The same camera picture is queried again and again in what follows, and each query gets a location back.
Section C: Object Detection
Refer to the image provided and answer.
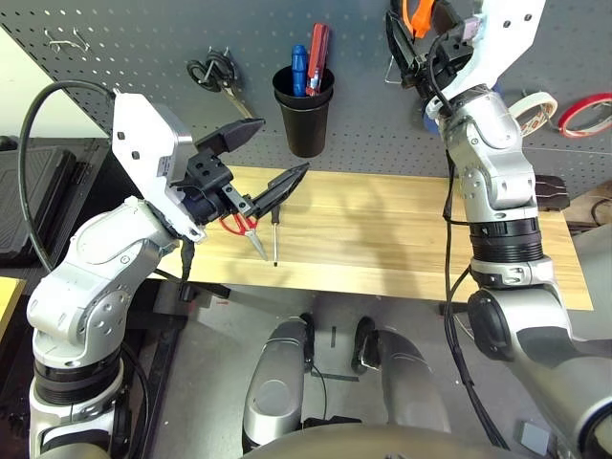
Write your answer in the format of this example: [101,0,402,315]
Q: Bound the orange black pliers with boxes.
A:
[400,0,437,40]

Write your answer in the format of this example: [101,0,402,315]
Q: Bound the black ribbed hard case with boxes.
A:
[0,136,77,269]

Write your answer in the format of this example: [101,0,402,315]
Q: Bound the yellow board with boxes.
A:
[0,275,27,341]

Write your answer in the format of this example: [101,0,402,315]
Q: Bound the red handled scissors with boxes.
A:
[218,212,270,262]

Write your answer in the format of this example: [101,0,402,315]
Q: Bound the blue tape roll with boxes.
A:
[422,78,503,136]

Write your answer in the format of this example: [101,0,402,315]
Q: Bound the silver scissors peg hook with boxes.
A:
[206,45,231,85]

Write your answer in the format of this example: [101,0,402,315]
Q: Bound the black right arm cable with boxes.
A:
[442,142,509,450]

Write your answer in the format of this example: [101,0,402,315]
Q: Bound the red tape roll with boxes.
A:
[557,92,612,140]

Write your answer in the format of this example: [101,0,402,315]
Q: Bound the orange black screwdriver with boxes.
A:
[271,203,283,267]

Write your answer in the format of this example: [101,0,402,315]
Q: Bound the black coiled cable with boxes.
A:
[590,197,612,226]

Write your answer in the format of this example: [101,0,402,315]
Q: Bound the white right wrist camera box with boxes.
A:
[458,0,547,97]

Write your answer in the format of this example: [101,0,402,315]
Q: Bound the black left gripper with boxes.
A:
[181,118,312,226]

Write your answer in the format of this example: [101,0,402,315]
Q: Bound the black tool case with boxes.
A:
[534,174,571,209]

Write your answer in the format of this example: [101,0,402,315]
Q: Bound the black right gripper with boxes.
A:
[384,0,474,104]

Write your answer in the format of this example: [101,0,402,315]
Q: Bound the silver double wire hook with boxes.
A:
[43,28,92,54]

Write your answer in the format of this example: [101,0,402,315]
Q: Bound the grey robot torso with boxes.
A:
[241,423,522,459]

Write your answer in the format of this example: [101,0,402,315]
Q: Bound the dark grey pegboard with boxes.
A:
[0,0,612,181]

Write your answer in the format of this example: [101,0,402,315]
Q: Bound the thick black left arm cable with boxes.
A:
[17,79,119,273]

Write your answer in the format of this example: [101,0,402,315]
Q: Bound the long black floor tape strip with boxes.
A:
[313,371,361,383]

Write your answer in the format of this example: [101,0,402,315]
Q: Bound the silver wire pliers holder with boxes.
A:
[383,52,407,86]

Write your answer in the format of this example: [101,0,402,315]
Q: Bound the silver robot leg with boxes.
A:
[351,315,450,434]
[241,313,317,453]

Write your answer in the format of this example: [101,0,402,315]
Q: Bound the silver left robot leg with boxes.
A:
[241,313,317,453]

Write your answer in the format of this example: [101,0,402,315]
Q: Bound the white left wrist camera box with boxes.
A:
[112,92,207,240]

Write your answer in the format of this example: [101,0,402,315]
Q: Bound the silver right robot leg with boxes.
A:
[351,315,450,434]

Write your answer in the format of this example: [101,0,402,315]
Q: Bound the white tape roll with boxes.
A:
[507,92,559,139]

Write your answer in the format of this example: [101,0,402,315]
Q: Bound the black plastic cup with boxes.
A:
[272,64,335,109]

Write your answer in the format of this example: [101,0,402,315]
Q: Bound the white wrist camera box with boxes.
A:
[458,0,547,97]
[112,92,207,240]

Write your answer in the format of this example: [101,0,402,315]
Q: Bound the black cup holder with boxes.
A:
[275,88,334,159]

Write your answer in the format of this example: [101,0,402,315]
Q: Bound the small grey floor box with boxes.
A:
[518,420,552,455]

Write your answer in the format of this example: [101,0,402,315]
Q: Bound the black handled scissors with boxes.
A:
[186,46,257,120]

